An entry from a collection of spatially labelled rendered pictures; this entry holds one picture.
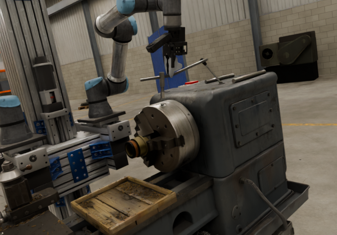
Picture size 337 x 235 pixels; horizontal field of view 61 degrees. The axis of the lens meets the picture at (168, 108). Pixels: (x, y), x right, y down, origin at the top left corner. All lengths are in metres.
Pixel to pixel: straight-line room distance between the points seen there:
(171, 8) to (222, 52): 11.21
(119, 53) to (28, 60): 0.52
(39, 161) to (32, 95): 0.47
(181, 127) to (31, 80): 0.99
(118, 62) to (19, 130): 0.64
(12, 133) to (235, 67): 11.05
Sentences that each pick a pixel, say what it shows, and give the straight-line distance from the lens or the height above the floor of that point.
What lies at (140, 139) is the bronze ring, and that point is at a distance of 1.24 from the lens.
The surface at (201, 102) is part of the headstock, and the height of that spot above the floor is 1.22.
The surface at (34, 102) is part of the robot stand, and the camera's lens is 1.84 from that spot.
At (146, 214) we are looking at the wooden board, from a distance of 1.13.
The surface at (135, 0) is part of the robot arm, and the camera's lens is 1.22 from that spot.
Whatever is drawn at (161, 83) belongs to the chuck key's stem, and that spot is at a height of 1.33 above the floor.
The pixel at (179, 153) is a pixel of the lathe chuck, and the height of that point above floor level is 1.03.
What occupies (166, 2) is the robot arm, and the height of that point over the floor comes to 1.64.
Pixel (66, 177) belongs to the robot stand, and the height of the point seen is 0.90.
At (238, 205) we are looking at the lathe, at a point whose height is 0.69.
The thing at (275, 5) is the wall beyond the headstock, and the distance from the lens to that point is 11.55.
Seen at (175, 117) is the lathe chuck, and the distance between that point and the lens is 1.22.
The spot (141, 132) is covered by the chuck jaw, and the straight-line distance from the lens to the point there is 1.28.
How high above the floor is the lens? 1.42
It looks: 9 degrees down
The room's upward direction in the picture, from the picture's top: 11 degrees counter-clockwise
